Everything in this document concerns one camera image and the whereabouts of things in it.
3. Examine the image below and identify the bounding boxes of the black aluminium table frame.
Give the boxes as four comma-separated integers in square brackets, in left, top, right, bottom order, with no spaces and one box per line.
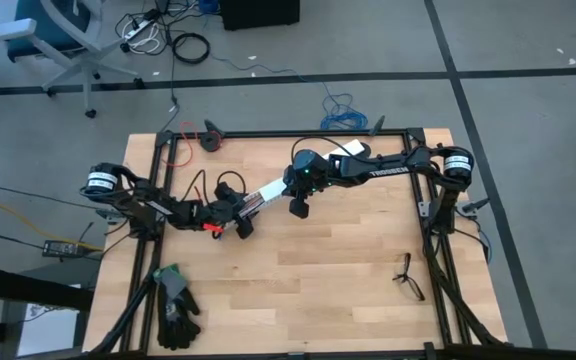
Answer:
[82,127,514,360]

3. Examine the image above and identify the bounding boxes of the blue coiled cable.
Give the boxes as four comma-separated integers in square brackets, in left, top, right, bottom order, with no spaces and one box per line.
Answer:
[319,82,369,131]

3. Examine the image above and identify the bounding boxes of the black glove green cuff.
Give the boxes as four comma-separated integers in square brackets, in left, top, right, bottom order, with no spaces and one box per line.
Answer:
[152,263,202,321]

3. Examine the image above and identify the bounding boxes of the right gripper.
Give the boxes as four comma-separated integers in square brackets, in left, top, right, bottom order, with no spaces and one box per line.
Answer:
[281,148,332,220]

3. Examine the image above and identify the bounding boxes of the black eyeglasses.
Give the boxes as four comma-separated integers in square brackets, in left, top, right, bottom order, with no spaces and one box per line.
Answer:
[391,251,427,301]

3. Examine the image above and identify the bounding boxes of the black coiled cable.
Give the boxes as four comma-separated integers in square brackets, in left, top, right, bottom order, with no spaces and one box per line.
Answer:
[171,32,212,65]

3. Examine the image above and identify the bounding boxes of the yellow floor cable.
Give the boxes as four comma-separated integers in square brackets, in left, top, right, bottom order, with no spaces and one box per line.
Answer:
[0,199,104,251]

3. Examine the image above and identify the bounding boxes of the grey metal clamp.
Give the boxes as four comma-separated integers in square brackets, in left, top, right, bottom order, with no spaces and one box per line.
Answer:
[95,208,130,225]

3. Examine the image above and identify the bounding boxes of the black box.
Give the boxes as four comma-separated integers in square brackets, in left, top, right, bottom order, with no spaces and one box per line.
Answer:
[219,0,301,31]

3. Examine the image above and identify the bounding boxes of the white power strip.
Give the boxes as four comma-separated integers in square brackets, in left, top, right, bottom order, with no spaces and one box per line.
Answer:
[121,12,162,42]

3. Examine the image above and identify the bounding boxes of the red wire spool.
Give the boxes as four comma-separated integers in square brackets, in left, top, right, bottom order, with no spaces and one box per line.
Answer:
[160,121,225,169]

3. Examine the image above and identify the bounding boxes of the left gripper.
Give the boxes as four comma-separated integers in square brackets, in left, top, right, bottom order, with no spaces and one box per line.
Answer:
[202,182,259,240]

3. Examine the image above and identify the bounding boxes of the black work glove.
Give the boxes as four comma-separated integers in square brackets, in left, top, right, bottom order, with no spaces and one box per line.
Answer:
[155,299,203,351]

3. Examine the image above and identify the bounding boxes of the black power adapter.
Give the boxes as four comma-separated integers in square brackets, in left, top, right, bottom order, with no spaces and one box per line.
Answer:
[41,239,83,259]

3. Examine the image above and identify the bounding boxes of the dark desk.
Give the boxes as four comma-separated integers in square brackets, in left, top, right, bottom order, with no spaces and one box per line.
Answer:
[0,264,94,360]

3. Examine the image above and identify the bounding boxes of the white raceway cover strip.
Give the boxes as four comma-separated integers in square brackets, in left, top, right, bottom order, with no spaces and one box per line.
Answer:
[256,138,373,205]

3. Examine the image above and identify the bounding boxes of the white office chair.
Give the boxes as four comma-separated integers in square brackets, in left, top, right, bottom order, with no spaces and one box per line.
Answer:
[0,0,145,120]

